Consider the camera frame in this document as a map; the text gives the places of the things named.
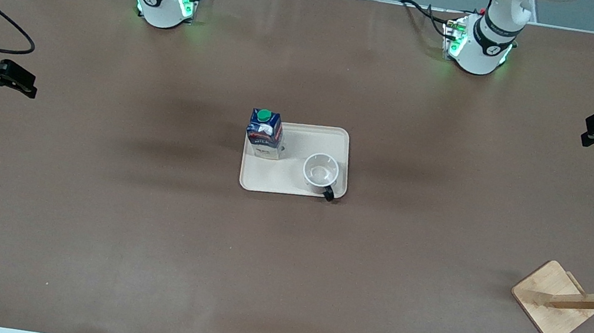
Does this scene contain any wooden cup rack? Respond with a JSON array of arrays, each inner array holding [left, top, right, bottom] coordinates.
[[505, 247, 594, 333]]

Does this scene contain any black base power cable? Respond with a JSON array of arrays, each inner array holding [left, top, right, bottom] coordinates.
[[394, 0, 467, 43]]

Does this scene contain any blue milk carton green cap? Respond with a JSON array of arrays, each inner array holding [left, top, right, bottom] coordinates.
[[242, 106, 288, 162]]

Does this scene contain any white cup black handle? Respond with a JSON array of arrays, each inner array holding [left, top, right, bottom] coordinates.
[[298, 151, 343, 203]]

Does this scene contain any beige plastic tray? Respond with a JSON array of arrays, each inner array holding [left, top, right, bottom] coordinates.
[[237, 113, 357, 206]]

